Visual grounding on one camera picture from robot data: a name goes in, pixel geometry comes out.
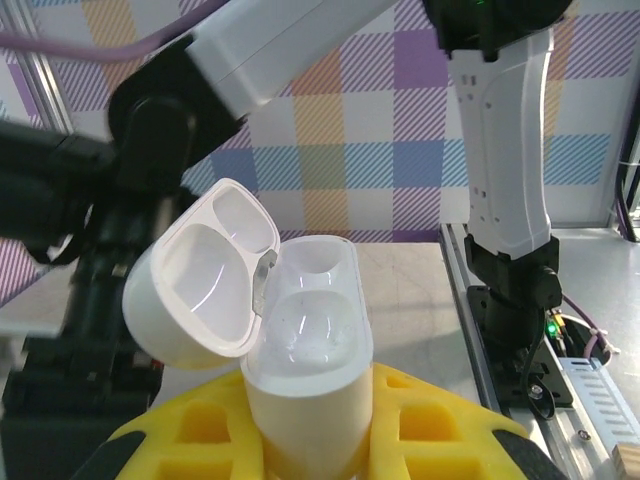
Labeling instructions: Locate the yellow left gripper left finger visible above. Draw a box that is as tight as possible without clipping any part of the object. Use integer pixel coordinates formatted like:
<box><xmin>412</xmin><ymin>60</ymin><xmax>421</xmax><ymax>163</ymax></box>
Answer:
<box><xmin>74</xmin><ymin>369</ymin><xmax>274</xmax><ymax>480</ymax></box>

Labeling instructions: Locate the grey slotted cable duct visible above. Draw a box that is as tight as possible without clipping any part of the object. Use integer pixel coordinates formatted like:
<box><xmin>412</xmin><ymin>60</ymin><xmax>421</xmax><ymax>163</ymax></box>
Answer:
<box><xmin>554</xmin><ymin>354</ymin><xmax>640</xmax><ymax>480</ymax></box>

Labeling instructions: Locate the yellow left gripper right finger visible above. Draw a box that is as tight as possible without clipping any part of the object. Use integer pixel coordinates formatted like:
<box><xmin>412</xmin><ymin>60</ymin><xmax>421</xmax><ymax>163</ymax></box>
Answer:
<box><xmin>357</xmin><ymin>361</ymin><xmax>569</xmax><ymax>480</ymax></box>

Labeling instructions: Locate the small wooden block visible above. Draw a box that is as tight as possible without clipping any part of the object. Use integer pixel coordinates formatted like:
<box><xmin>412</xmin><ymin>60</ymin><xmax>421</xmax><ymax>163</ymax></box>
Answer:
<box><xmin>610</xmin><ymin>442</ymin><xmax>640</xmax><ymax>477</ymax></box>

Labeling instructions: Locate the white earbud case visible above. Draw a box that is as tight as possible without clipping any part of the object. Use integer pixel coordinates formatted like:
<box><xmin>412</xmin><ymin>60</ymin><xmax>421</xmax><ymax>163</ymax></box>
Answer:
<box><xmin>122</xmin><ymin>177</ymin><xmax>375</xmax><ymax>476</ymax></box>

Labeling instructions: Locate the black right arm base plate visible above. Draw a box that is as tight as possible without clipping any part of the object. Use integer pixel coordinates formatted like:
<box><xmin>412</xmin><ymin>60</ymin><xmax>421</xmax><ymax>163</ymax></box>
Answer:
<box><xmin>467</xmin><ymin>284</ymin><xmax>575</xmax><ymax>407</ymax></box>

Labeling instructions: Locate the black controller board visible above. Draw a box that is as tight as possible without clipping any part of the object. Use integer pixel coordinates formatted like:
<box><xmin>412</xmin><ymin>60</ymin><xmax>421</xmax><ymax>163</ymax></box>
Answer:
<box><xmin>543</xmin><ymin>308</ymin><xmax>572</xmax><ymax>352</ymax></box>

